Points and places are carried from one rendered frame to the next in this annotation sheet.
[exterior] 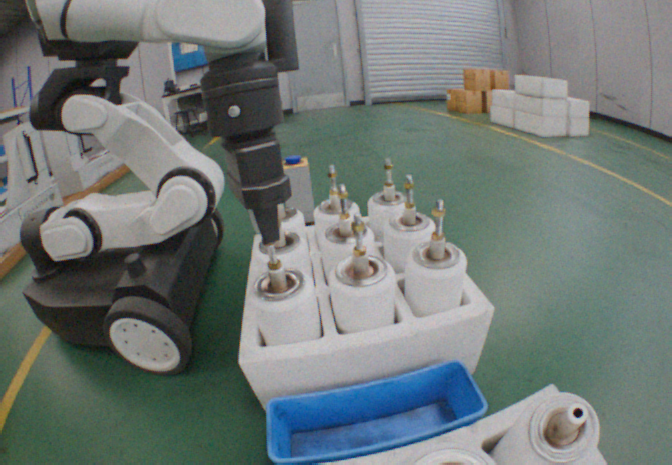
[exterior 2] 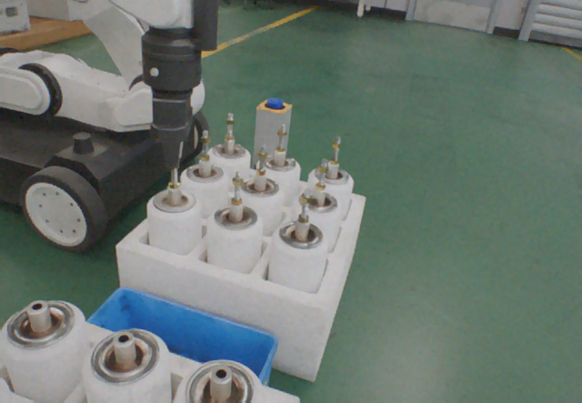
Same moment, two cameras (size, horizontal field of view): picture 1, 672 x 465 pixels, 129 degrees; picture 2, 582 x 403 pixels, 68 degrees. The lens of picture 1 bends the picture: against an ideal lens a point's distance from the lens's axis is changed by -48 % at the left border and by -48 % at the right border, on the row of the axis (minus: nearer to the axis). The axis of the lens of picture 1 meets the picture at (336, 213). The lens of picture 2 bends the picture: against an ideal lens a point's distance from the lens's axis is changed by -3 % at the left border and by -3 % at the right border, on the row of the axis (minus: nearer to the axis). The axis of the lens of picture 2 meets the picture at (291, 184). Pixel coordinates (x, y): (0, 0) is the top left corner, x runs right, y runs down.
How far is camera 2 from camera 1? 42 cm
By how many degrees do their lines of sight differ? 18
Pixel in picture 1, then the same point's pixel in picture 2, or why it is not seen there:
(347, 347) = (194, 269)
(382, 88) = (556, 18)
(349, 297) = (212, 231)
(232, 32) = (154, 17)
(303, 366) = (160, 270)
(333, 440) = not seen: hidden behind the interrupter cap
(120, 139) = (103, 23)
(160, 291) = (95, 174)
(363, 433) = not seen: hidden behind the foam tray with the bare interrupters
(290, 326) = (165, 235)
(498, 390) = not seen: outside the picture
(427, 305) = (275, 273)
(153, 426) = (16, 288)
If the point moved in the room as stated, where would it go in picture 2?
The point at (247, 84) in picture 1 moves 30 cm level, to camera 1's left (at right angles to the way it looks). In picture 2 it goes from (165, 56) to (17, 25)
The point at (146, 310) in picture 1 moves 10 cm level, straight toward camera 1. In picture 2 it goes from (73, 184) to (72, 209)
